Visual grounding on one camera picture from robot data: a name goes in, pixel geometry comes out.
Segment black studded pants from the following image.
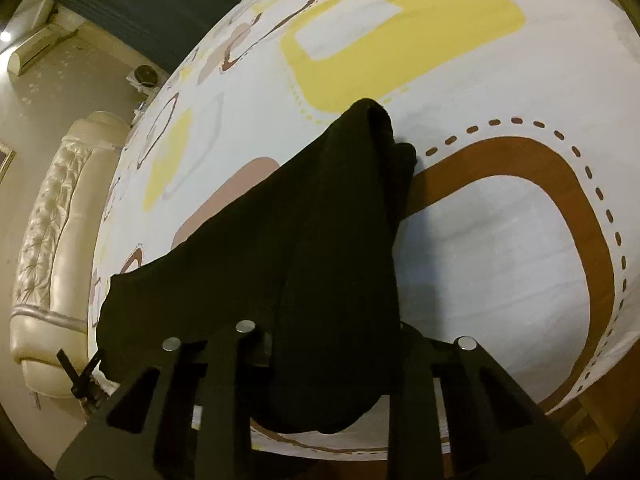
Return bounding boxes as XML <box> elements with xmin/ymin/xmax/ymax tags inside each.
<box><xmin>96</xmin><ymin>99</ymin><xmax>416</xmax><ymax>434</ymax></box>

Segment cream tufted leather headboard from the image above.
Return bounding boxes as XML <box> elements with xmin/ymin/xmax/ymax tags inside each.
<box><xmin>9</xmin><ymin>112</ymin><xmax>129</xmax><ymax>399</ymax></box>

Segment small white desk fan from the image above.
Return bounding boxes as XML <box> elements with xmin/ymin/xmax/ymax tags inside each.
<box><xmin>126</xmin><ymin>64</ymin><xmax>160</xmax><ymax>96</ymax></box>

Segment patterned white bed sheet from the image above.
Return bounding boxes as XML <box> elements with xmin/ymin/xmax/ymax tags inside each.
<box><xmin>89</xmin><ymin>0</ymin><xmax>639</xmax><ymax>461</ymax></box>

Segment white wall air conditioner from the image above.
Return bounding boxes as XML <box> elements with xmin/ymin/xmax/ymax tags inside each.
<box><xmin>6</xmin><ymin>24</ymin><xmax>76</xmax><ymax>76</ymax></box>

